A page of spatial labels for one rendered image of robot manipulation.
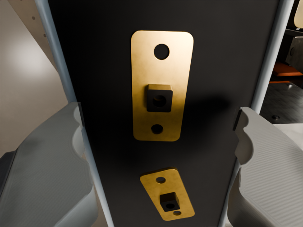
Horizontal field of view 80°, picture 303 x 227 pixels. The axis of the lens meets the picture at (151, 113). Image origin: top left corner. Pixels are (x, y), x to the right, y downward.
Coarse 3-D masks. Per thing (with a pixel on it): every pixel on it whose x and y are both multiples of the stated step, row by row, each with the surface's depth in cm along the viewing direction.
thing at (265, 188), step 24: (240, 120) 10; (264, 120) 9; (240, 144) 9; (264, 144) 8; (288, 144) 8; (240, 168) 7; (264, 168) 7; (288, 168) 7; (240, 192) 6; (264, 192) 6; (288, 192) 6; (240, 216) 6; (264, 216) 5; (288, 216) 5
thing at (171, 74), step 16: (144, 32) 11; (160, 32) 11; (176, 32) 11; (144, 48) 11; (176, 48) 11; (192, 48) 11; (144, 64) 12; (160, 64) 12; (176, 64) 12; (144, 80) 12; (160, 80) 12; (176, 80) 12; (144, 96) 13; (176, 96) 13; (144, 112) 14; (160, 112) 14; (176, 112) 14; (144, 128) 14; (176, 128) 14
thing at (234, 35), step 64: (64, 0) 10; (128, 0) 10; (192, 0) 10; (256, 0) 10; (128, 64) 12; (192, 64) 12; (256, 64) 12; (128, 128) 15; (192, 128) 15; (128, 192) 19; (192, 192) 19
